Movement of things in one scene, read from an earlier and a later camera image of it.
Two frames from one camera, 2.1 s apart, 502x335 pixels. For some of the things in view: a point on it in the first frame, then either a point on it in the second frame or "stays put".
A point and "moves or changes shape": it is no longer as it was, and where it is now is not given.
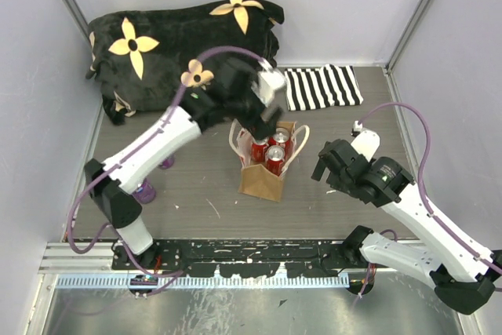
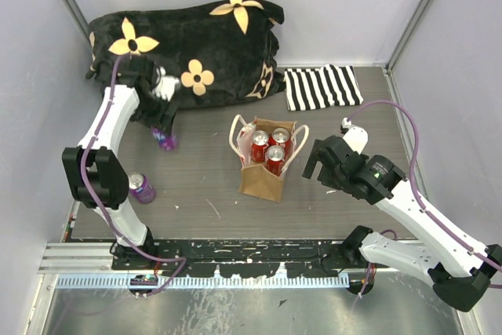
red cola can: [258, 150] stays put
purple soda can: [167, 162] moves or changes shape
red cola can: [281, 138] stays put
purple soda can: [145, 193] stays put
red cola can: [274, 155] stays put
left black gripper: [256, 125] -> [164, 121]
